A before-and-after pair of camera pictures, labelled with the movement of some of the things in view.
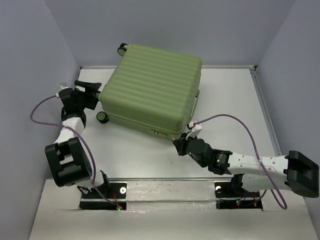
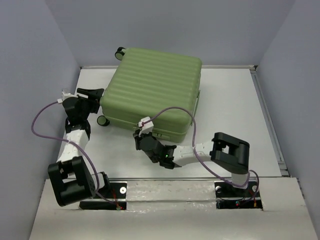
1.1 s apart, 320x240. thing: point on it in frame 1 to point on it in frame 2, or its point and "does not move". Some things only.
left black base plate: (110, 195) does not move
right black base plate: (228, 197) does not move
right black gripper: (179, 146) to (138, 139)
